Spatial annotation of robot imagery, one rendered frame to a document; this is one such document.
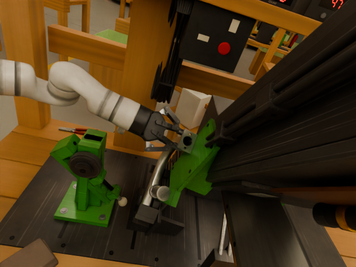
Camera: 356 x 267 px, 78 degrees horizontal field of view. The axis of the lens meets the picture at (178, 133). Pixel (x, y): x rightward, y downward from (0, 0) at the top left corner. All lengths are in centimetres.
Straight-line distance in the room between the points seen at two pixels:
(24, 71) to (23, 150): 49
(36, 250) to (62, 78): 41
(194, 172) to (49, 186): 49
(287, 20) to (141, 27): 41
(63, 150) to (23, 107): 48
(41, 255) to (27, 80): 40
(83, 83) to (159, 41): 32
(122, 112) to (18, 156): 53
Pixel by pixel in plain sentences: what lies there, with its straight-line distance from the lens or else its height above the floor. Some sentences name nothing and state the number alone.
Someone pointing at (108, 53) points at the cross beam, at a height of 124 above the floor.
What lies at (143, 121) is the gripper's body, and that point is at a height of 124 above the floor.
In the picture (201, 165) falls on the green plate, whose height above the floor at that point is 121.
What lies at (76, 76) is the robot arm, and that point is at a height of 130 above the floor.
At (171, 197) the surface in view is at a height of 109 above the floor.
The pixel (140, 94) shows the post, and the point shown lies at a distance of 83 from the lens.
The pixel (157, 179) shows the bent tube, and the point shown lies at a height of 103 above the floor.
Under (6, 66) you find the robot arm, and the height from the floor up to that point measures 131.
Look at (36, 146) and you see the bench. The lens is 99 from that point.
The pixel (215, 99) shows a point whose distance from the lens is 76.
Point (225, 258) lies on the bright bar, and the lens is 65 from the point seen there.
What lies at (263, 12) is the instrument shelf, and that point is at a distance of 65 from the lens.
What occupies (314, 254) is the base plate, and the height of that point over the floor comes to 90.
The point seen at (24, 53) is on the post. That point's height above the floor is 119.
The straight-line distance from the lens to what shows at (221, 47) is 66.
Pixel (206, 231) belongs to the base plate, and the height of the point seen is 90.
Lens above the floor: 153
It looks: 34 degrees down
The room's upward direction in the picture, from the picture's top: 19 degrees clockwise
